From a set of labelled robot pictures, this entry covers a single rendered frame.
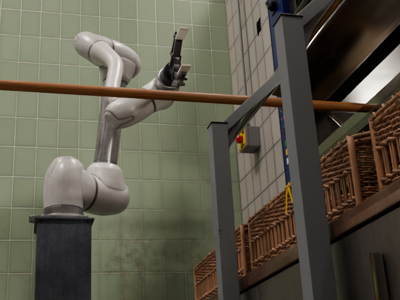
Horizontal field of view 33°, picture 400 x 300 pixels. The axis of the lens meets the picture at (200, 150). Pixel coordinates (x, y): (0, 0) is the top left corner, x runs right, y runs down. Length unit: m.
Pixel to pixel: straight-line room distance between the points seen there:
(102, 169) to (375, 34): 1.24
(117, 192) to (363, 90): 1.07
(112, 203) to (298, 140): 1.75
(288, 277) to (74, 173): 1.52
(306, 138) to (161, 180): 2.20
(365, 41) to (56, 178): 1.27
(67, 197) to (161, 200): 0.74
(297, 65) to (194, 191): 2.17
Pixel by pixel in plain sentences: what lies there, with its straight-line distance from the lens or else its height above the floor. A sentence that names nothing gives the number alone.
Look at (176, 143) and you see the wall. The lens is 3.35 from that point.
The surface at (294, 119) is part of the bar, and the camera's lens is 1.12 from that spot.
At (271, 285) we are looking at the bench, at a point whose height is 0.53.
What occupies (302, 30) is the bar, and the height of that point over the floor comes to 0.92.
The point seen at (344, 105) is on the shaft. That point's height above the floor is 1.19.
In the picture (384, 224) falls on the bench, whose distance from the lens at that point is 0.95.
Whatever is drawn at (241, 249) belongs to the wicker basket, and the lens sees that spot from 1.67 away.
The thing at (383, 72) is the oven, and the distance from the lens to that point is 2.37.
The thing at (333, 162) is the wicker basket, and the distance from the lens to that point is 1.21.
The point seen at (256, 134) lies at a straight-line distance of 3.09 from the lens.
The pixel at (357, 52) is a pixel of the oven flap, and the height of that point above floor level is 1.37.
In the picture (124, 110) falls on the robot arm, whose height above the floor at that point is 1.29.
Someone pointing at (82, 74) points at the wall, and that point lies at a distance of 3.44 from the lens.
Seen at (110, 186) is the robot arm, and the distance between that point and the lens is 2.76.
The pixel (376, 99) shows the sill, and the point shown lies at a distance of 2.12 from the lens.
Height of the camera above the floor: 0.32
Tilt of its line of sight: 21 degrees up
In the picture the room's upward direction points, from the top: 3 degrees counter-clockwise
